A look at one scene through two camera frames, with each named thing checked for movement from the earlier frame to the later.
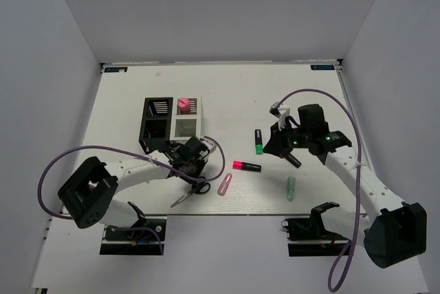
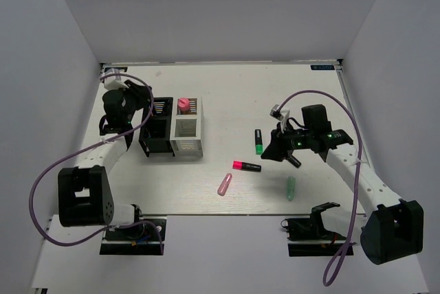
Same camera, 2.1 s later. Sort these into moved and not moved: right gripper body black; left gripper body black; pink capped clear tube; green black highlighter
Moved: left gripper body black
Not moved: green black highlighter; right gripper body black; pink capped clear tube
